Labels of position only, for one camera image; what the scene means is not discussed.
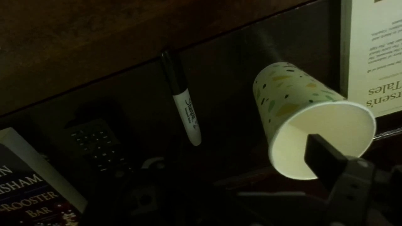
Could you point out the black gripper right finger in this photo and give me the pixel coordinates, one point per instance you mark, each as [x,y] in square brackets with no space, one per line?
[356,185]

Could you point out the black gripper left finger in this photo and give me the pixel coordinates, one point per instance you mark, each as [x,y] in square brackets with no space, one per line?
[158,195]

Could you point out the white speckled paper cup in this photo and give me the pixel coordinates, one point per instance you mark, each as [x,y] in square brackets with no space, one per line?
[293,104]

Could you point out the dark wooden cabinet hutch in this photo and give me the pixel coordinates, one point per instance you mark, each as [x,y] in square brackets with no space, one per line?
[63,61]

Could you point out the black remote control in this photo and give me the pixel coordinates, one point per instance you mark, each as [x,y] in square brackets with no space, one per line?
[99,143]

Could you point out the black and white marker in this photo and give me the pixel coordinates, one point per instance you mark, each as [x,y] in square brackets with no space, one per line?
[181,97]

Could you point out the dark novel book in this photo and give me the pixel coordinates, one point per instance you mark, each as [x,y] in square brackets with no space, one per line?
[31,191]

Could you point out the white paperback book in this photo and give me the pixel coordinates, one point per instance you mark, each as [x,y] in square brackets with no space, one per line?
[371,54]

